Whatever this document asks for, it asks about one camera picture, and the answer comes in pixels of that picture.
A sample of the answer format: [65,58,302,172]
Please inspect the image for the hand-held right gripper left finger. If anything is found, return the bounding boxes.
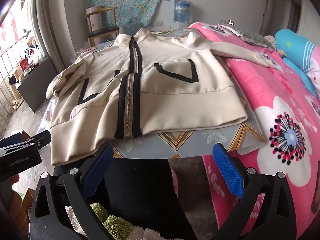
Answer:
[30,145,114,240]

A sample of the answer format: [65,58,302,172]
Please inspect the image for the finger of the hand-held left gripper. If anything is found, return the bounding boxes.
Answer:
[23,129,52,153]

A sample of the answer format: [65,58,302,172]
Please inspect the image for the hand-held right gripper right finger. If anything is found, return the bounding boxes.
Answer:
[212,142,298,240]

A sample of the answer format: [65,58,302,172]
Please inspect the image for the cream jacket with black trim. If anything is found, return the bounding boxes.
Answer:
[46,27,278,167]

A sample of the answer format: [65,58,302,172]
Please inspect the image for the pale mannequin legs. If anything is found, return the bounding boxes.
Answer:
[9,75,25,110]

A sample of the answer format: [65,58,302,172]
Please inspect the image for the person's black pants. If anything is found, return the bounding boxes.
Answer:
[106,158,200,240]

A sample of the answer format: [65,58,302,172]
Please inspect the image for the dark cabinet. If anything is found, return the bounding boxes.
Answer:
[17,56,59,113]

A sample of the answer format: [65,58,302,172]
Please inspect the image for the metal window railing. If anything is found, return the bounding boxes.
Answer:
[0,30,38,133]

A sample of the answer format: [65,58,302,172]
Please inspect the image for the green fluffy cloth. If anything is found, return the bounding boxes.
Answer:
[90,202,134,234]

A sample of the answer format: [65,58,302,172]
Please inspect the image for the fruit print tablecloth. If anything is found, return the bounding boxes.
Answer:
[45,29,267,159]

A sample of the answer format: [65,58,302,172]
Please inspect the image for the white fluffy cloth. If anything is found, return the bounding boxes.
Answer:
[64,205,175,240]

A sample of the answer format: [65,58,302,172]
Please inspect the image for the white printed plastic bag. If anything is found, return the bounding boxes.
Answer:
[27,47,40,60]

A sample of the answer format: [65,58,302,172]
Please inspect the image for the pink floral blanket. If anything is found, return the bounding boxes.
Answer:
[187,22,320,240]

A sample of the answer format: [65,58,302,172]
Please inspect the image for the grey curtain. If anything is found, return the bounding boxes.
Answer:
[35,0,87,67]

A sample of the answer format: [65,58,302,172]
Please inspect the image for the wooden chair with dark seat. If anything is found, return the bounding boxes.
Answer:
[84,6,120,47]

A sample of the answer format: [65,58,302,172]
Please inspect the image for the grey lace cloth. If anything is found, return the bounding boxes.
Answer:
[217,21,277,50]

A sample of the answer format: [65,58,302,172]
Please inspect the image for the empty clear water jug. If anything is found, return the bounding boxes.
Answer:
[122,21,143,34]

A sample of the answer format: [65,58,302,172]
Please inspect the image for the blue plush pillow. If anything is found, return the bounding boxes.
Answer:
[275,29,320,95]

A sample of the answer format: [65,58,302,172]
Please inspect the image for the blue water dispenser bottle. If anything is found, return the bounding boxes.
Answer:
[173,0,192,24]

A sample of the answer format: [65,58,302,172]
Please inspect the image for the wooden door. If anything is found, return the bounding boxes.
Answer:
[260,0,304,37]

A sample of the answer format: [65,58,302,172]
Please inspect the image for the teal floral wall cloth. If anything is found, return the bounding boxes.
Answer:
[84,0,170,27]

